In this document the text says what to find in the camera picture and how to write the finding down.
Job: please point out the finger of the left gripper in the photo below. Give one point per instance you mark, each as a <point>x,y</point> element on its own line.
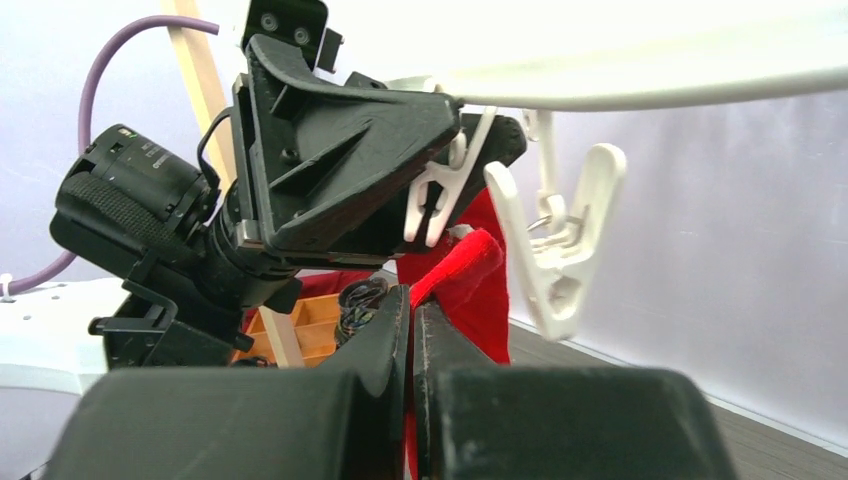
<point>444,191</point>

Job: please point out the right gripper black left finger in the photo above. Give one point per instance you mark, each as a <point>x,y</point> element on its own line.
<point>376,355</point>

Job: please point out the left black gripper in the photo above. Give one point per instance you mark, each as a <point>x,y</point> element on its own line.
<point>321,168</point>

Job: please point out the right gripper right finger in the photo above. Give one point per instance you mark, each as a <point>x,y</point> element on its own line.
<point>439,345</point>

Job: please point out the red santa sock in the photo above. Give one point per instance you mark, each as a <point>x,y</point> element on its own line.
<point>457,399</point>
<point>466,273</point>

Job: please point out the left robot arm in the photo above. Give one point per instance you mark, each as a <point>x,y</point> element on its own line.
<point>136,210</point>

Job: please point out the white plastic clip hanger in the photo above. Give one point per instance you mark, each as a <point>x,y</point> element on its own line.
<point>613,59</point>

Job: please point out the rolled dark green sock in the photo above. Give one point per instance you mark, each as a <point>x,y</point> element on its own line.
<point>358,303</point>

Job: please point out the wooden compartment tray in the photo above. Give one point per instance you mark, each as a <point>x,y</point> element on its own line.
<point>305,337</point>

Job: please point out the red cloth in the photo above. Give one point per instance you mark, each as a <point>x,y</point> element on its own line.
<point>328,283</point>

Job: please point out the wooden drying rack frame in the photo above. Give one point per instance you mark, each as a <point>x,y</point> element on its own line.
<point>207,96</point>

